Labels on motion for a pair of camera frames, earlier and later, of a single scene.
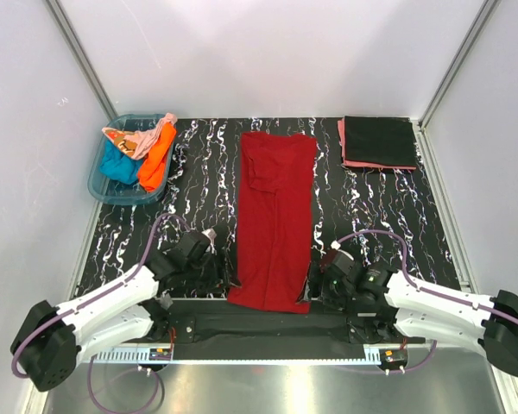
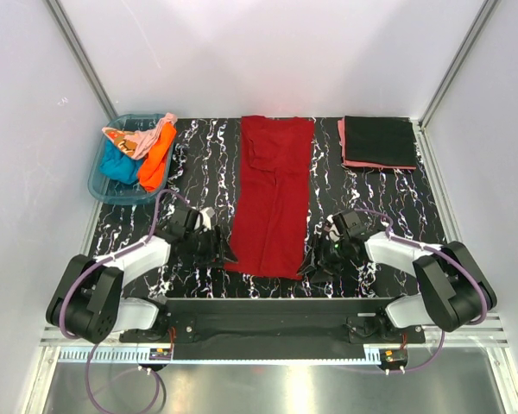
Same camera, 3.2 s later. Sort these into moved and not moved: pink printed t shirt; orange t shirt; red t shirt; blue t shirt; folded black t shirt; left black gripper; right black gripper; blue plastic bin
Moved: left black gripper; red t shirt; right black gripper
Not moved: blue t shirt; orange t shirt; folded black t shirt; pink printed t shirt; blue plastic bin
